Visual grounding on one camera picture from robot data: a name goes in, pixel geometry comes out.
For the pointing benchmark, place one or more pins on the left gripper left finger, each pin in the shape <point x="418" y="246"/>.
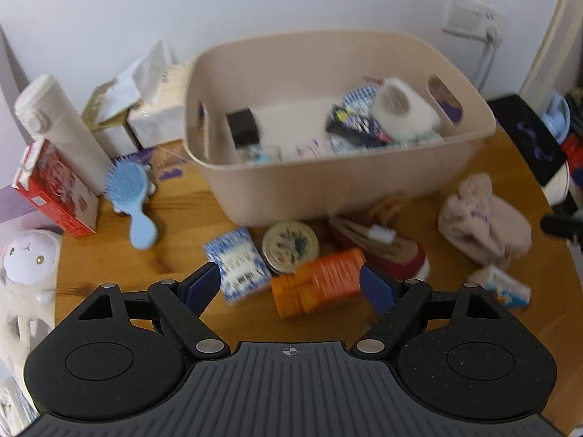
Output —
<point x="178" y="307"/>

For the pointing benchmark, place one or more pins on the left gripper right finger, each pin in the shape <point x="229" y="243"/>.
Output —
<point x="402" y="308"/>

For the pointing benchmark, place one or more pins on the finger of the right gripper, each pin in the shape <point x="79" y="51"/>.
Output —
<point x="562" y="227"/>

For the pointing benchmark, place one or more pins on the orange supplement bottle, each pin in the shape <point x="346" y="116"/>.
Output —
<point x="319" y="284"/>

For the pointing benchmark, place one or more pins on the beige cloth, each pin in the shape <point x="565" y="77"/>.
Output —
<point x="483" y="226"/>

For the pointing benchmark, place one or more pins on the white plush rabbit toy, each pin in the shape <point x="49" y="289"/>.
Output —
<point x="402" y="113"/>

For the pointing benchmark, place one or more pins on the light blue plastic object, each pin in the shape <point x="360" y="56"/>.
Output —
<point x="557" y="118"/>

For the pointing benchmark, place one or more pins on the red fabric pouch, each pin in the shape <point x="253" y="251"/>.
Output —
<point x="397" y="256"/>

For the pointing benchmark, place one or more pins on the blue white tissue pack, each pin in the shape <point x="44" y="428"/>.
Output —
<point x="243" y="271"/>

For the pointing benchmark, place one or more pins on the blue white small carton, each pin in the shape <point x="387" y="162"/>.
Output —
<point x="506" y="290"/>

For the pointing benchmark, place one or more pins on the black tablet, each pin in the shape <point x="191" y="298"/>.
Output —
<point x="527" y="131"/>

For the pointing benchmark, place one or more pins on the round tin can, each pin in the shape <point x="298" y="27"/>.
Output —
<point x="288" y="245"/>

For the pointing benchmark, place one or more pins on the blue hairbrush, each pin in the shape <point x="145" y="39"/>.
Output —
<point x="128" y="187"/>

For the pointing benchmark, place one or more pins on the white plush doll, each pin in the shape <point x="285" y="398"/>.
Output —
<point x="29" y="265"/>

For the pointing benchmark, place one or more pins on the dark patterned snack packet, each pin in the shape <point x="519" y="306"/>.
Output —
<point x="357" y="129"/>

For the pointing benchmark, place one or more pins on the black small box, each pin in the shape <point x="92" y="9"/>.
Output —
<point x="243" y="128"/>

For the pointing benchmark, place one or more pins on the red white snack box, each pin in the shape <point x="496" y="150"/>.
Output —
<point x="46" y="181"/>

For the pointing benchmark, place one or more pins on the white tissue box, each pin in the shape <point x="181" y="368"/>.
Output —
<point x="142" y="107"/>

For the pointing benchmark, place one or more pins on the beige plastic storage bin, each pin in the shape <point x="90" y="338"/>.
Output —
<point x="290" y="82"/>

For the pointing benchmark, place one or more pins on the blue patterned cloth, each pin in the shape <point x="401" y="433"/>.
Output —
<point x="361" y="99"/>

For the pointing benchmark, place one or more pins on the white thermos bottle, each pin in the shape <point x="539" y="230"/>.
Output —
<point x="46" y="112"/>

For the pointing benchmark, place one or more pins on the white wall socket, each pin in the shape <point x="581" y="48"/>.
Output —
<point x="473" y="20"/>

